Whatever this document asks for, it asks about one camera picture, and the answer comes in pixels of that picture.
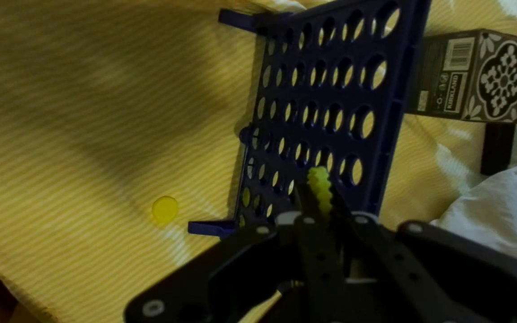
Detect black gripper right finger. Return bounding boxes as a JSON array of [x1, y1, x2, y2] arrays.
[[329, 194, 517, 323]]

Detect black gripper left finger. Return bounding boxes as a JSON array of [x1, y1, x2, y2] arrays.
[[122, 192, 345, 323]]

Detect yellow ridged game disc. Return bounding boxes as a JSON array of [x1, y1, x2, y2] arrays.
[[151, 194, 181, 228], [305, 165, 336, 219]]

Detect black patterned cardboard box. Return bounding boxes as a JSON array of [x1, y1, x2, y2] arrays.
[[404, 27, 517, 126]]

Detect blue connect four grid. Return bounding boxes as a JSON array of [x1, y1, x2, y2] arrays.
[[187, 0, 434, 239]]

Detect yellow bed sheet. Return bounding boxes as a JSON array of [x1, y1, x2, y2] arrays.
[[0, 0, 517, 323]]

